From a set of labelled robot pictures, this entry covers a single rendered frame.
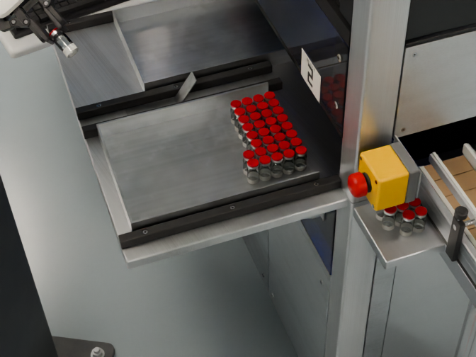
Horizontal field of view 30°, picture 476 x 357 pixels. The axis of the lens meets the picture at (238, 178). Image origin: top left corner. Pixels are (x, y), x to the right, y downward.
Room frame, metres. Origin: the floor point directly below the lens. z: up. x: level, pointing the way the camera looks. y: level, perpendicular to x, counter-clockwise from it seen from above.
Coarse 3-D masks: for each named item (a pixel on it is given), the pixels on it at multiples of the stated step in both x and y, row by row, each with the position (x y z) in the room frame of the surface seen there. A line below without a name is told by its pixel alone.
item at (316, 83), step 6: (306, 60) 1.23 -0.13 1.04; (306, 66) 1.23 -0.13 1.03; (312, 66) 1.20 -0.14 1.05; (306, 72) 1.23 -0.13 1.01; (306, 78) 1.23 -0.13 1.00; (318, 78) 1.18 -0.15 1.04; (312, 84) 1.20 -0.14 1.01; (318, 84) 1.18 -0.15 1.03; (312, 90) 1.20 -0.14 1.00; (318, 90) 1.18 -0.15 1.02; (318, 96) 1.17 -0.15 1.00
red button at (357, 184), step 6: (354, 174) 0.97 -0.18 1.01; (360, 174) 0.97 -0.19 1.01; (348, 180) 0.97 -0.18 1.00; (354, 180) 0.96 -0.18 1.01; (360, 180) 0.96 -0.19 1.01; (348, 186) 0.97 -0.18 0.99; (354, 186) 0.95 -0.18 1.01; (360, 186) 0.95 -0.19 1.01; (366, 186) 0.95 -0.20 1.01; (354, 192) 0.95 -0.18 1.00; (360, 192) 0.95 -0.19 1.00; (366, 192) 0.95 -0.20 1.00
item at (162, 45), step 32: (160, 0) 1.61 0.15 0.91; (192, 0) 1.63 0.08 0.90; (224, 0) 1.64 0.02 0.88; (128, 32) 1.54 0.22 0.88; (160, 32) 1.54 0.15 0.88; (192, 32) 1.53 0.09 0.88; (224, 32) 1.53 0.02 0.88; (256, 32) 1.52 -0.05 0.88; (160, 64) 1.43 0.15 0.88; (192, 64) 1.42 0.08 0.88; (224, 64) 1.38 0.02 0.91
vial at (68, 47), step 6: (60, 30) 1.10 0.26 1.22; (54, 36) 1.10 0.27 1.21; (60, 36) 1.09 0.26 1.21; (66, 36) 1.10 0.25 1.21; (60, 42) 1.09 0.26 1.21; (66, 42) 1.09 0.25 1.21; (72, 42) 1.09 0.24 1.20; (60, 48) 1.08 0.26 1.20; (66, 48) 1.08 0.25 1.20; (72, 48) 1.08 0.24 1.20; (78, 48) 1.09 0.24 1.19; (66, 54) 1.07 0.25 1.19; (72, 54) 1.08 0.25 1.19
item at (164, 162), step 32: (224, 96) 1.29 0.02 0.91; (128, 128) 1.23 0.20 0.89; (160, 128) 1.24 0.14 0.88; (192, 128) 1.23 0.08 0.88; (224, 128) 1.23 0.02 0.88; (128, 160) 1.15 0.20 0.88; (160, 160) 1.15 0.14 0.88; (192, 160) 1.15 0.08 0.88; (224, 160) 1.14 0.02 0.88; (128, 192) 1.07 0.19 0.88; (160, 192) 1.07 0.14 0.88; (192, 192) 1.07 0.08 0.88; (224, 192) 1.07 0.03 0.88; (256, 192) 1.04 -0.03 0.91
